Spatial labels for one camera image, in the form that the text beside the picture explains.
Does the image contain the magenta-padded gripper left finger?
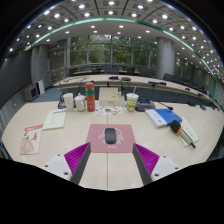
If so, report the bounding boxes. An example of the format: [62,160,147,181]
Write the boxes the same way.
[43,142,92,185]

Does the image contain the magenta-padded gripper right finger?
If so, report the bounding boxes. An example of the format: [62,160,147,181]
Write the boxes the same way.
[132,142,181,186]

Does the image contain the black computer mouse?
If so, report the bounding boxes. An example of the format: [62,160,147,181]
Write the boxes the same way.
[104,127,117,145]

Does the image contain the pink printed mouse pad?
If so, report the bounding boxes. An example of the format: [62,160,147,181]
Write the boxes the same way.
[85,123,136,154]

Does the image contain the red and white brochure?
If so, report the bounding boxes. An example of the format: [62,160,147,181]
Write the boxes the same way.
[19,123,44,156]

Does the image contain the cream booklet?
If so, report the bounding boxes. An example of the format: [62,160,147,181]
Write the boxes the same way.
[179,117,200,148]

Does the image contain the white leaflet with red header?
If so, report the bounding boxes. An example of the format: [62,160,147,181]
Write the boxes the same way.
[41,108,68,131]

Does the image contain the blue and white book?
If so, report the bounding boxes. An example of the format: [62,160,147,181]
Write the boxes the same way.
[144,108,183,129]

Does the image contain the black desk microphone console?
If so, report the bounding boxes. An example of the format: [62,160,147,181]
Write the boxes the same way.
[135,96,174,113]

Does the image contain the white paper cup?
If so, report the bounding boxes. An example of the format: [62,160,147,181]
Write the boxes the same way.
[62,92,75,112]

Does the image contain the white lidded jar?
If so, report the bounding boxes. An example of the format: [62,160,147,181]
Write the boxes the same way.
[73,92,87,113]

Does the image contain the printed paper cup with straw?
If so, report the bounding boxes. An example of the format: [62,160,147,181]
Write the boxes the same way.
[125,86,140,113]

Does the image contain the colourful sticker sheet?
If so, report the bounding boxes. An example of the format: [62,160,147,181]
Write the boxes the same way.
[94,105,124,117]

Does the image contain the red bottle with green band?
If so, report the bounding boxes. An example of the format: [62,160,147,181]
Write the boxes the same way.
[84,81,97,113]

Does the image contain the white box appliance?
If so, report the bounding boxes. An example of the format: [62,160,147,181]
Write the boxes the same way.
[22,83,40,103]

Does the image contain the cream cardboard box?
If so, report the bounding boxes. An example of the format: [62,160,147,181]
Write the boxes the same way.
[98,87,126,107]

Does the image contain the long curved conference desk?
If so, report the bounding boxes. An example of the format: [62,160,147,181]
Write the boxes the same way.
[53,73,216,105]

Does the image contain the dark office chairs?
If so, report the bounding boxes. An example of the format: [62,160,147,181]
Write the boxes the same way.
[68,63,216,101]

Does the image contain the ceiling lights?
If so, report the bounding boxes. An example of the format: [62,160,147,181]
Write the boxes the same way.
[8,0,224,79]

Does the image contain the handheld microphone with yellow ring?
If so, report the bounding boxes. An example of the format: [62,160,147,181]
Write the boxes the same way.
[169,119,197,150]

